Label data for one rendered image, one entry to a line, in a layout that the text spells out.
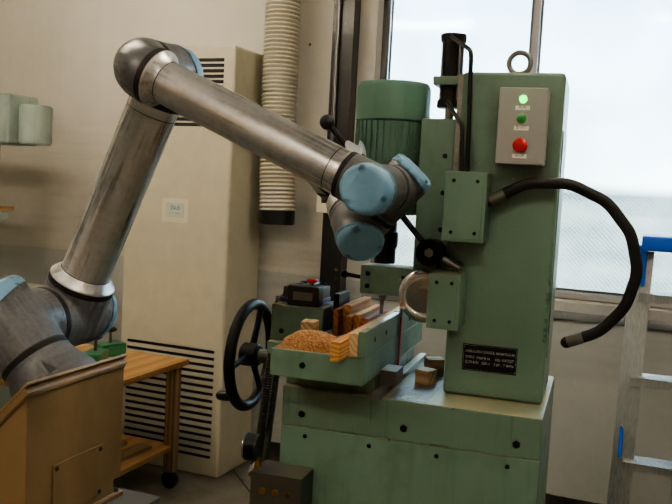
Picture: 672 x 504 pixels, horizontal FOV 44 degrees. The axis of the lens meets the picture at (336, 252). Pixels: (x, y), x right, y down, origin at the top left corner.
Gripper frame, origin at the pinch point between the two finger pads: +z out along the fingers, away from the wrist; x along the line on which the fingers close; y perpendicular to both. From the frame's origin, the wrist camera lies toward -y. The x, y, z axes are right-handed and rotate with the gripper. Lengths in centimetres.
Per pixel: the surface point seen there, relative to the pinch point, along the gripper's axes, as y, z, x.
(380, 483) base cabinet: -41, -47, 35
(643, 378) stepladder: -115, -5, -16
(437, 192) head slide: -18.0, -8.2, -12.9
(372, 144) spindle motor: -3.4, 2.9, -8.3
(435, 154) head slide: -12.7, -3.7, -18.0
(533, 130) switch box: -14.8, -18.7, -37.9
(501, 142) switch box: -13.0, -17.2, -31.4
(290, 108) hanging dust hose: -41, 150, 32
